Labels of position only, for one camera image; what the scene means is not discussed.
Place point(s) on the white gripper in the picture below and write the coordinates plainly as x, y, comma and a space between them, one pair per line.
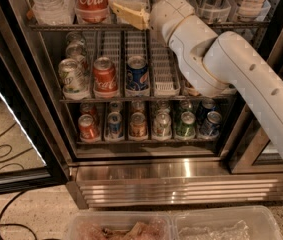
170, 16

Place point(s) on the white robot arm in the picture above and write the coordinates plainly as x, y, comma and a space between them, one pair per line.
211, 62

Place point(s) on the red Coca-Cola bottle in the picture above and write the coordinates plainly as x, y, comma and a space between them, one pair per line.
92, 11

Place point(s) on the stainless steel fridge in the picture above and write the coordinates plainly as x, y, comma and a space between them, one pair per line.
227, 169

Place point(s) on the open glass fridge door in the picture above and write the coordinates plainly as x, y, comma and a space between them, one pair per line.
33, 148

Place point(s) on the blue Pepsi can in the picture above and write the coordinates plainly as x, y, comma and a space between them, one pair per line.
137, 74

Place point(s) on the empty white can tray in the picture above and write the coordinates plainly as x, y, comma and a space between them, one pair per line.
164, 75

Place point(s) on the silver can behind left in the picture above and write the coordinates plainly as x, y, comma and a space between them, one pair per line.
76, 49

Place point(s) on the red Coca-Cola can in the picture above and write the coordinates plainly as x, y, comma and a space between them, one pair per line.
105, 77

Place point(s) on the white green soda can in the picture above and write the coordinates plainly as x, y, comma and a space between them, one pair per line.
71, 76

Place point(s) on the white can bottom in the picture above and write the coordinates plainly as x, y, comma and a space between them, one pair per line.
162, 125

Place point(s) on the orange can bottom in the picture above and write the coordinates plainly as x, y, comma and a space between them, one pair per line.
138, 125

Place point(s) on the green can bottom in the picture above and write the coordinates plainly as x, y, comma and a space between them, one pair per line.
185, 125

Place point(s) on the blue can bottom right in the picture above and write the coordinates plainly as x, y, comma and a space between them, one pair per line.
211, 124

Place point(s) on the red can bottom left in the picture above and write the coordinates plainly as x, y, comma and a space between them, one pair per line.
87, 127

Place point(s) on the plastic bin with wrappers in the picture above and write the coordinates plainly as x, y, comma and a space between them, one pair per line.
120, 225

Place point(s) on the clear plastic bin right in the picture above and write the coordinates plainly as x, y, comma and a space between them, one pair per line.
231, 223

